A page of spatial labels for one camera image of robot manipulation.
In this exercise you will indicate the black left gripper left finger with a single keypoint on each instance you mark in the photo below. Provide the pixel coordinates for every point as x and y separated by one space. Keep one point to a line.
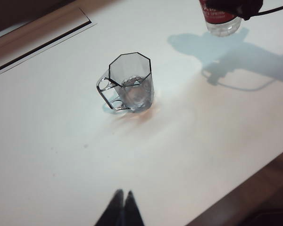
112 212

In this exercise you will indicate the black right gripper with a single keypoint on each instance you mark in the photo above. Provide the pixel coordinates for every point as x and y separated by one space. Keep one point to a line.
250 9

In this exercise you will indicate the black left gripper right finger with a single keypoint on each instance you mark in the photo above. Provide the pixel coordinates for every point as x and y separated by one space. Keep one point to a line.
132 212

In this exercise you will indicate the clear water bottle red label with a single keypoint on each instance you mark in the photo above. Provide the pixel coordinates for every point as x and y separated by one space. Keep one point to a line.
222 28

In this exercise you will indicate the grey transparent faceted mug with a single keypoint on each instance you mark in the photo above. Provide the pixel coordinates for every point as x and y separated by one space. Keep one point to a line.
132 89

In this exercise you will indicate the wide brown desk partition panel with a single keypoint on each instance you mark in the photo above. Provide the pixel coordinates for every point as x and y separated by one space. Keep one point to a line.
14 14

